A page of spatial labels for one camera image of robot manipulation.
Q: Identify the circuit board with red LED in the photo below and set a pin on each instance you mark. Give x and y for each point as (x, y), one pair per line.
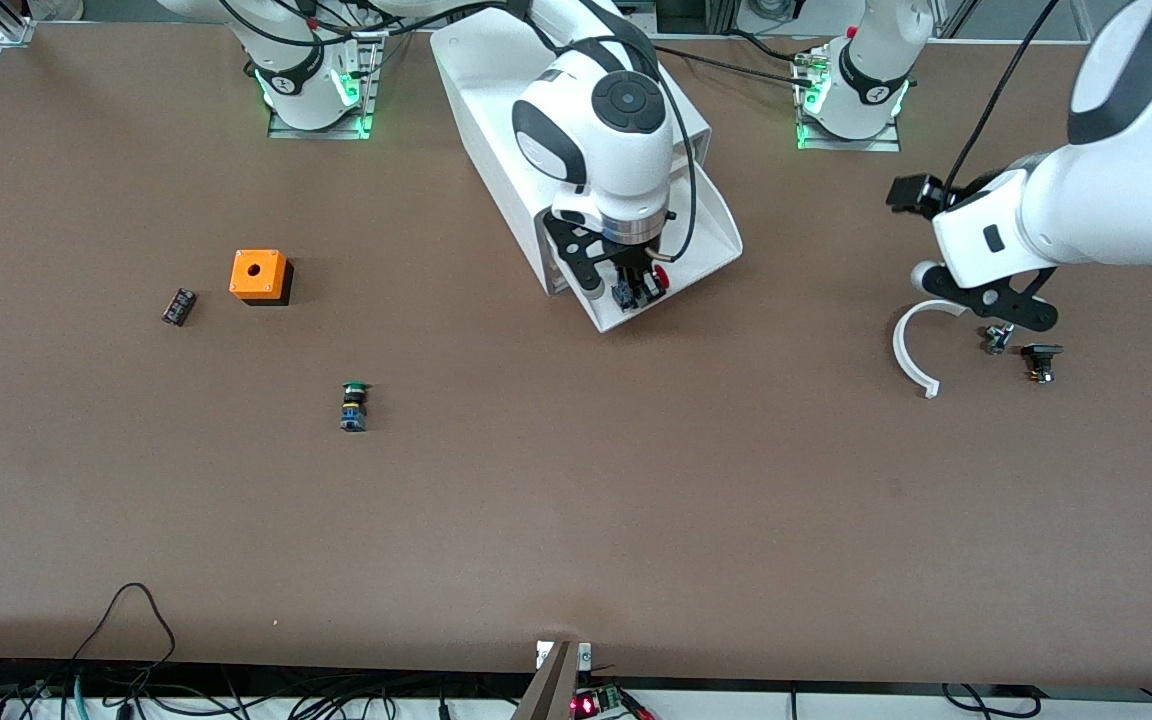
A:
(586, 705)

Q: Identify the orange button enclosure box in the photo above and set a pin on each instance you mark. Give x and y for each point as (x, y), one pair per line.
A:
(256, 272)

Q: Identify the red push button switch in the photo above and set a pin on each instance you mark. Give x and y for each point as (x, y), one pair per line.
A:
(663, 279)

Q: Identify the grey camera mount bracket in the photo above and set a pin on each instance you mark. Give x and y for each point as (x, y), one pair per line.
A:
(551, 690)

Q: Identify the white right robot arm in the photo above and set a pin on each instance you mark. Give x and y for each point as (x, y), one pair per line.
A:
(586, 150)

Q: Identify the small black contact block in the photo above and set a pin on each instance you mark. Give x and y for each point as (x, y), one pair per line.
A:
(179, 307)

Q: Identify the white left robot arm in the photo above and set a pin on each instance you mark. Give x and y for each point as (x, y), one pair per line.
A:
(1106, 210)

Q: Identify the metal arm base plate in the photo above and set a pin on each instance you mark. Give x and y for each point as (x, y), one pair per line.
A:
(876, 145)
(336, 130)

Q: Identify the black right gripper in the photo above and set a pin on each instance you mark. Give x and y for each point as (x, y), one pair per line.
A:
(629, 266)

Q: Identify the green push button switch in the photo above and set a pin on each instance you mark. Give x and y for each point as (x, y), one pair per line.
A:
(354, 410)

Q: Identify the white drawer cabinet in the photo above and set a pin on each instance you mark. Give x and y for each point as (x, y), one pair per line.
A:
(476, 90)

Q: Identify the white curved plastic arc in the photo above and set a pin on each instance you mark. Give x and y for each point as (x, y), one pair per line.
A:
(898, 350)

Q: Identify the small grey metal component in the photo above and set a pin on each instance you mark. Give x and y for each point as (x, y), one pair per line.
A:
(998, 342)

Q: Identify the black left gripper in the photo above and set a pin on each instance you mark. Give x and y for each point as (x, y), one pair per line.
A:
(914, 193)

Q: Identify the small black switch component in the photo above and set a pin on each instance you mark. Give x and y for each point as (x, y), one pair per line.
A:
(1041, 352)

